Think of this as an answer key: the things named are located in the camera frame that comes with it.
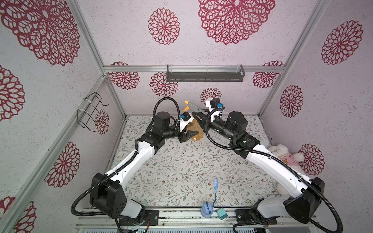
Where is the amber plastic spray bottle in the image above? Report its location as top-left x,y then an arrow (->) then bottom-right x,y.
187,119 -> 204,141

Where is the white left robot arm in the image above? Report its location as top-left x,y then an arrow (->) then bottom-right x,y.
89,112 -> 199,221

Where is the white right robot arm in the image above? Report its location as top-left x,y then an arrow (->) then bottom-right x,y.
199,108 -> 325,223

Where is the white round clock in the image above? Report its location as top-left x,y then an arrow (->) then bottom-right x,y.
112,150 -> 129,166

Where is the white teddy bear pink shirt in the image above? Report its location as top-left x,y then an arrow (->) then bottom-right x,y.
268,144 -> 307,196

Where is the teal power adapter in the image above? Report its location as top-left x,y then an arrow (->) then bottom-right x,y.
216,208 -> 228,220

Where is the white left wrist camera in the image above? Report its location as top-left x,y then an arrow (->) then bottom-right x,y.
179,112 -> 194,132

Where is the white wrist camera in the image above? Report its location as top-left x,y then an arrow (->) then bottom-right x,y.
179,112 -> 194,132
205,97 -> 223,122

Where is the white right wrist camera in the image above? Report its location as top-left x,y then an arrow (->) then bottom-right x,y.
205,97 -> 223,122

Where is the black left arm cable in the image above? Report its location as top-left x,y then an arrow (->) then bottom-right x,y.
70,97 -> 181,233

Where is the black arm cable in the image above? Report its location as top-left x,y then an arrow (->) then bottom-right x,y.
70,97 -> 181,233
203,107 -> 343,233

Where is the black wall shelf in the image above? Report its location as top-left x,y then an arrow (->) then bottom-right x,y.
166,65 -> 246,83

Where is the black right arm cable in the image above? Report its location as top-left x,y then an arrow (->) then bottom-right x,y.
203,107 -> 343,233

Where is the black wire wall rack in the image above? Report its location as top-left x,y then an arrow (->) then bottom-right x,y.
76,92 -> 109,133

